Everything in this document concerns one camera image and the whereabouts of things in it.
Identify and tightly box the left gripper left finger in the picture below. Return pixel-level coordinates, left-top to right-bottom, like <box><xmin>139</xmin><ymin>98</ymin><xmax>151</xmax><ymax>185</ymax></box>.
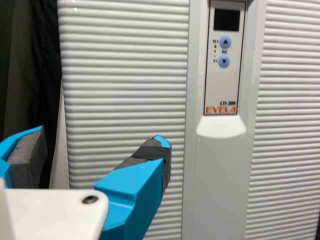
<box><xmin>0</xmin><ymin>124</ymin><xmax>49</xmax><ymax>190</ymax></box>

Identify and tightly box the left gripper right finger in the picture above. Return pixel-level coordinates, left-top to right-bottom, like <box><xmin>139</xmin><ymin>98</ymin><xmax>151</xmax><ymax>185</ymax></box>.
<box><xmin>94</xmin><ymin>134</ymin><xmax>173</xmax><ymax>240</ymax></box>

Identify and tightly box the incubator door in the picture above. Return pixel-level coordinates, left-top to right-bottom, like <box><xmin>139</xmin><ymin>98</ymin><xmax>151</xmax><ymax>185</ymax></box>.
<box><xmin>49</xmin><ymin>0</ymin><xmax>320</xmax><ymax>240</ymax></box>

